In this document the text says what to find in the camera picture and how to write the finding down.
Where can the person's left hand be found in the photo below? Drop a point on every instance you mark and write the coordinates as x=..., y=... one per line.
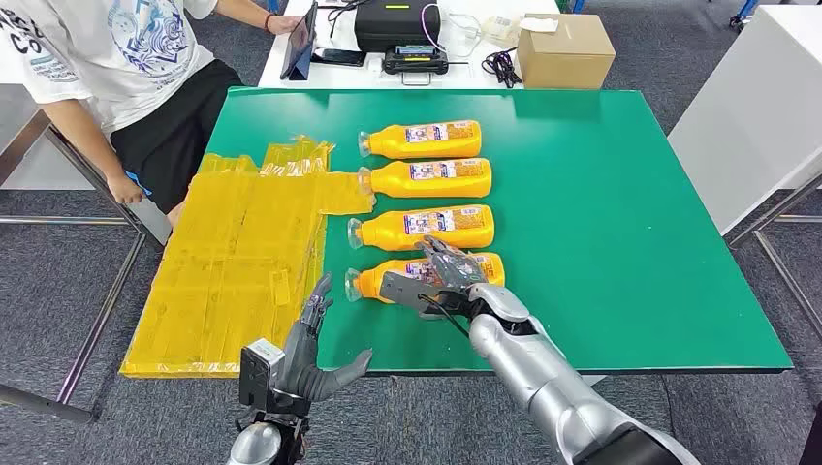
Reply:
x=286, y=24

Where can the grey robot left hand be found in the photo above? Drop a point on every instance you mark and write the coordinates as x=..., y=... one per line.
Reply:
x=298, y=366

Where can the person's right hand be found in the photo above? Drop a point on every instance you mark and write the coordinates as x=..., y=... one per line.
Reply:
x=125, y=189

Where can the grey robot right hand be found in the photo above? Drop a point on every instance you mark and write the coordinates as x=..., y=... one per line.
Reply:
x=456, y=269

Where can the orange detergent bottle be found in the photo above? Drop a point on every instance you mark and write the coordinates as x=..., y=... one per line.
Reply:
x=398, y=237
x=369, y=282
x=430, y=187
x=424, y=149

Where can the person's left forearm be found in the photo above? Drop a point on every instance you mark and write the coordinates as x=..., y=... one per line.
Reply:
x=247, y=13

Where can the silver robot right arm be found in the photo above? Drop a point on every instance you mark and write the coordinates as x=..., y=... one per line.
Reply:
x=546, y=385

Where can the person's right forearm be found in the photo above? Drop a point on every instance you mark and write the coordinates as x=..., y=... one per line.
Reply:
x=83, y=141

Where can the dark tablet in case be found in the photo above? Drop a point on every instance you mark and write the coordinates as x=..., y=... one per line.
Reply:
x=298, y=45

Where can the black smartphone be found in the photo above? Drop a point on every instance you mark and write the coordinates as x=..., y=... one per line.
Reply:
x=339, y=56

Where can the small white earbud case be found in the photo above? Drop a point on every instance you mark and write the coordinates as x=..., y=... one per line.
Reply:
x=375, y=63

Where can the black carrying case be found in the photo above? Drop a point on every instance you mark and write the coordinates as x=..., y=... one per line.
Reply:
x=398, y=29

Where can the yellow taped cardboard mat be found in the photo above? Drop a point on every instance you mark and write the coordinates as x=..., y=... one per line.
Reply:
x=225, y=257

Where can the person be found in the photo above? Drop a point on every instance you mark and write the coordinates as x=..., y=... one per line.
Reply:
x=128, y=64

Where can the black handheld controller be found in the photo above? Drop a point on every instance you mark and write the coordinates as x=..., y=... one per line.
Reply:
x=414, y=63

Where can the white table foot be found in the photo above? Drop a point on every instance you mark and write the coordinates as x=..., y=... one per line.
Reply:
x=594, y=380

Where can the plastic bag with adapter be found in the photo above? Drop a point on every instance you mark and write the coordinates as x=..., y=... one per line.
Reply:
x=501, y=29

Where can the brown cardboard box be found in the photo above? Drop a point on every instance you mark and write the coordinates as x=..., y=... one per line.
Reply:
x=565, y=58

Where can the white paper sheet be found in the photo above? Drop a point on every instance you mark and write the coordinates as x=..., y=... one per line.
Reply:
x=538, y=24

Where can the white table with metal legs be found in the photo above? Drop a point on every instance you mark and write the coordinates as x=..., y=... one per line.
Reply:
x=738, y=128

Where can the blue wheeled base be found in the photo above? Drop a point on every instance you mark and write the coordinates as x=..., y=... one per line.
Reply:
x=745, y=9

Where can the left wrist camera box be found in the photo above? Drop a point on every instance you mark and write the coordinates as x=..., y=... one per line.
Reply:
x=260, y=372

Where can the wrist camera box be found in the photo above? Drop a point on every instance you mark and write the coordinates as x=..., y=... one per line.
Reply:
x=260, y=372
x=401, y=289

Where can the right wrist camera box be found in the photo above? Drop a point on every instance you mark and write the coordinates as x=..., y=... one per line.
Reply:
x=401, y=289

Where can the steel frame table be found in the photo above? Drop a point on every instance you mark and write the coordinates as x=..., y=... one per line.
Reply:
x=38, y=402

